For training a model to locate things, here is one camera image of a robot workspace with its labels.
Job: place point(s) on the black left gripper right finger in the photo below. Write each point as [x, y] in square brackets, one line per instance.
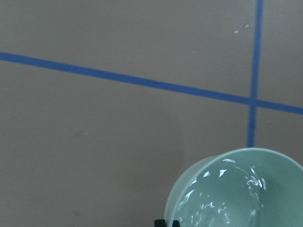
[175, 223]

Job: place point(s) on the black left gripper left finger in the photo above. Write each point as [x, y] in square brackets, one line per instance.
[160, 223]

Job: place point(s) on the mint green ceramic bowl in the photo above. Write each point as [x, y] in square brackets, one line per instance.
[250, 187]

